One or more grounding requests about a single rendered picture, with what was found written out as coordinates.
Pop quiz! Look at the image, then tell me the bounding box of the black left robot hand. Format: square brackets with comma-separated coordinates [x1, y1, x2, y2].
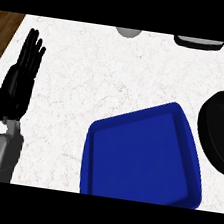
[0, 23, 50, 127]

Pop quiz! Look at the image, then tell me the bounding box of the grey round object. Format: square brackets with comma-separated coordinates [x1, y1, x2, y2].
[114, 27, 143, 40]

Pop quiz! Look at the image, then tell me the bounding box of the black and grey appliance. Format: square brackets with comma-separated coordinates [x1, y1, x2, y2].
[172, 35, 224, 54]

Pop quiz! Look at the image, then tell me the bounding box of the blue tray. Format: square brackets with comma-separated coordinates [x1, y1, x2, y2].
[76, 90, 216, 211]

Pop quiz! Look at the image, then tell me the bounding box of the black pot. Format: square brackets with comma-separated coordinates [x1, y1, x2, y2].
[189, 86, 224, 177]

